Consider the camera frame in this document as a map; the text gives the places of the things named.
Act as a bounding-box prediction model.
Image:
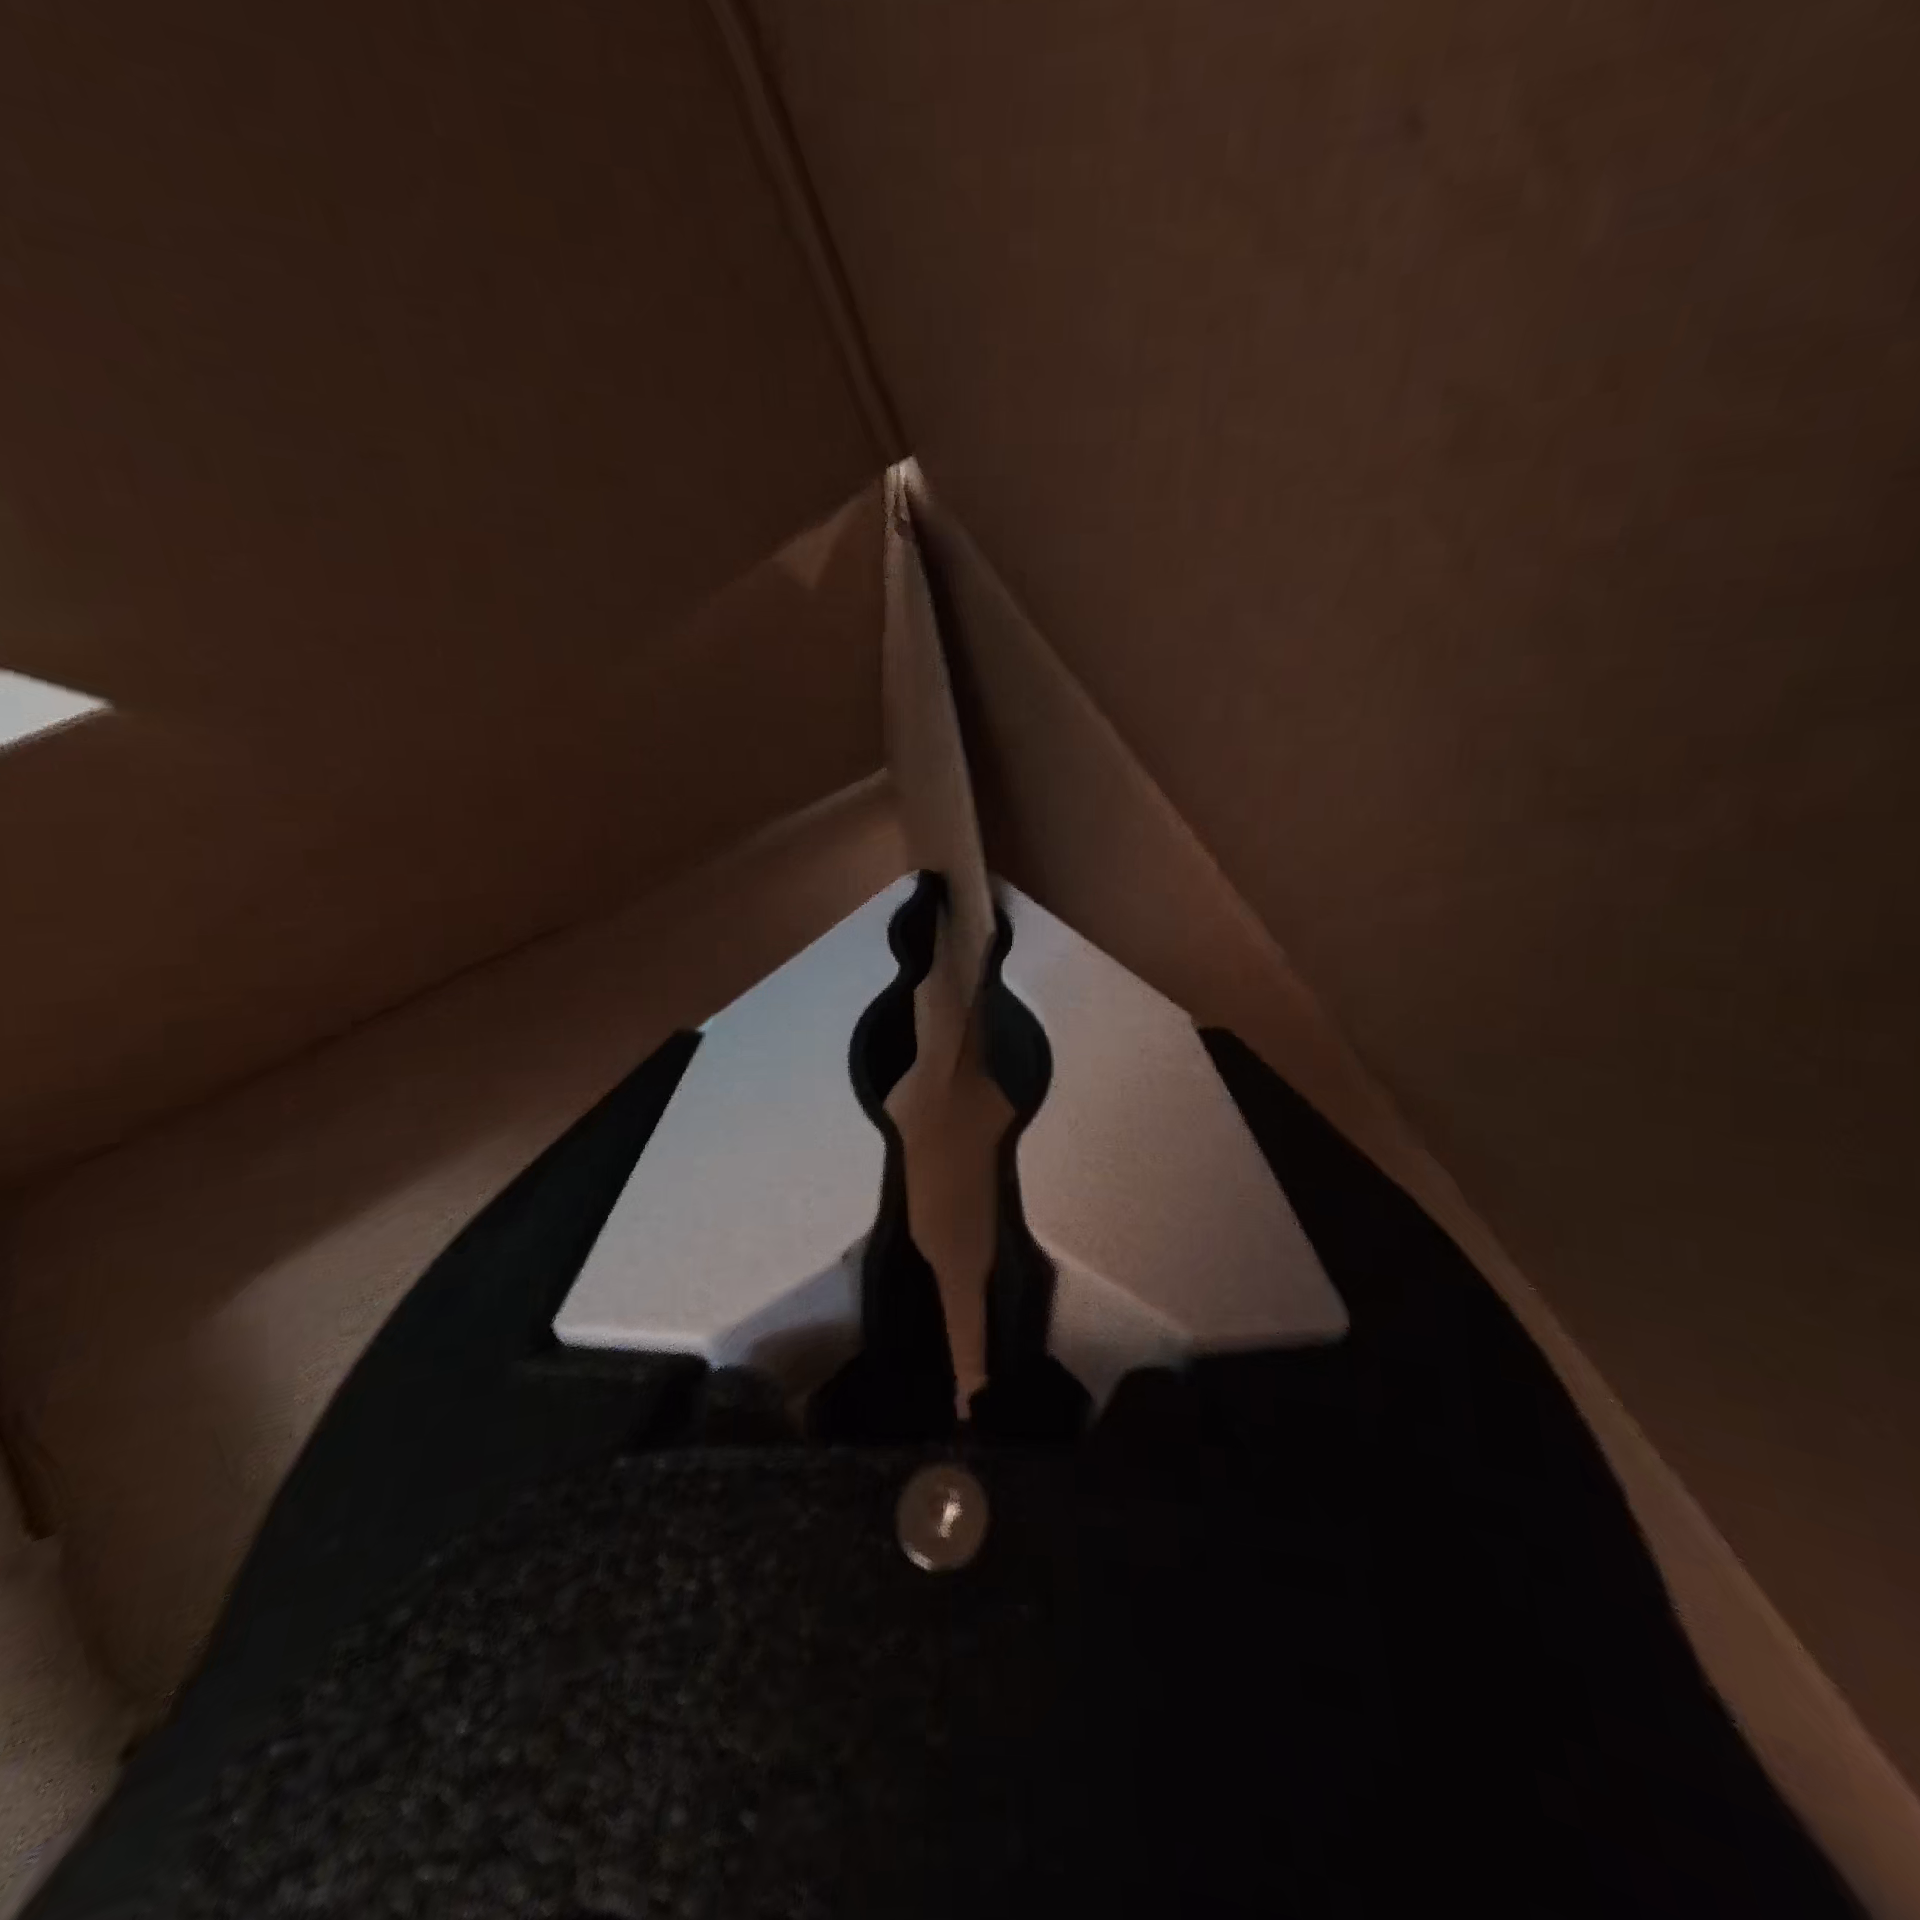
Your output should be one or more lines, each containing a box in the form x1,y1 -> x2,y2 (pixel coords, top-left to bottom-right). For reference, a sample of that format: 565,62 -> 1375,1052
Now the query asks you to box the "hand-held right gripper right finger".
991,883 -> 1349,1386

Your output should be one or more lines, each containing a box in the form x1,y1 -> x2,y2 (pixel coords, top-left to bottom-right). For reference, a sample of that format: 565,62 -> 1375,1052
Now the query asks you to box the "brown cardboard box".
0,0 -> 1920,1920

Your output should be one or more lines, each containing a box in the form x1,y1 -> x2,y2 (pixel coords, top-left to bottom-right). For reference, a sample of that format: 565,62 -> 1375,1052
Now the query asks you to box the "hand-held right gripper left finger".
554,870 -> 941,1370

